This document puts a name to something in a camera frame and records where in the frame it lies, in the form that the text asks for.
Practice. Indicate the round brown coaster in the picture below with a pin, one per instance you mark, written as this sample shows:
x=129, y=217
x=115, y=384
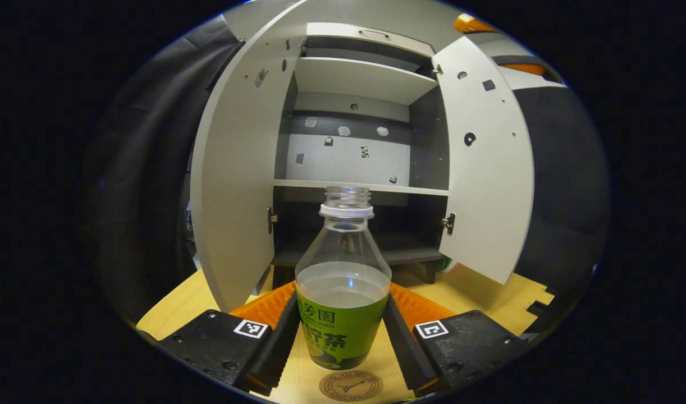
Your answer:
x=351, y=387

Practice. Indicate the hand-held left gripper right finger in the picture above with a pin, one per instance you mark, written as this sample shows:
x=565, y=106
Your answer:
x=405, y=348

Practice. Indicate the black backdrop cloth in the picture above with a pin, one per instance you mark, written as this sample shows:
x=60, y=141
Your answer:
x=141, y=196

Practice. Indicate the green striped toy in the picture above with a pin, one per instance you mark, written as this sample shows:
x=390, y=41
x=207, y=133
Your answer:
x=447, y=265

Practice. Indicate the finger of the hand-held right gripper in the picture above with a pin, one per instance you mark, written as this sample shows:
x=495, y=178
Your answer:
x=472, y=23
x=522, y=60

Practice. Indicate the grey door with headphone sticker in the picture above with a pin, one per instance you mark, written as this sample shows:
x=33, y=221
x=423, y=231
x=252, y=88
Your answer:
x=489, y=185

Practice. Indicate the green label plastic bottle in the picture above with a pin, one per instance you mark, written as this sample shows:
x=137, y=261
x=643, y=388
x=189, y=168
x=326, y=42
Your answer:
x=343, y=331

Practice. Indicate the grey cabinet drawer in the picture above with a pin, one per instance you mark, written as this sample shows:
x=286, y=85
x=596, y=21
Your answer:
x=343, y=33

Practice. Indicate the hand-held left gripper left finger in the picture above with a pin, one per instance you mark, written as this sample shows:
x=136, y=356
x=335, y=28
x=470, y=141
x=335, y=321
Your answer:
x=281, y=342

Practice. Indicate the grey door with camera sticker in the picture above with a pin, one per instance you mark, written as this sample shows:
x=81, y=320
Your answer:
x=236, y=168

